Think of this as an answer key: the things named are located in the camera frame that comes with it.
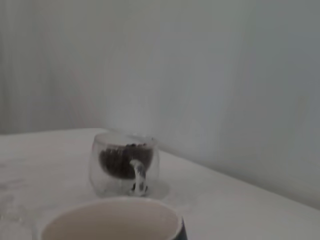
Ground dark green ceramic mug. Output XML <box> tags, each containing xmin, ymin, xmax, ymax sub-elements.
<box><xmin>39</xmin><ymin>196</ymin><xmax>187</xmax><ymax>240</ymax></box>

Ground dark coffee beans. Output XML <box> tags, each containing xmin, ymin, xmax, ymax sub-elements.
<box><xmin>98</xmin><ymin>142</ymin><xmax>155</xmax><ymax>181</ymax></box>

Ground clear glass saucer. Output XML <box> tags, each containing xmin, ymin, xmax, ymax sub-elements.
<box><xmin>0</xmin><ymin>211</ymin><xmax>35</xmax><ymax>240</ymax></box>

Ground clear double-wall glass cup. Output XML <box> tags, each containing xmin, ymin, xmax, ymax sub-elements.
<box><xmin>88</xmin><ymin>132</ymin><xmax>171</xmax><ymax>199</ymax></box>

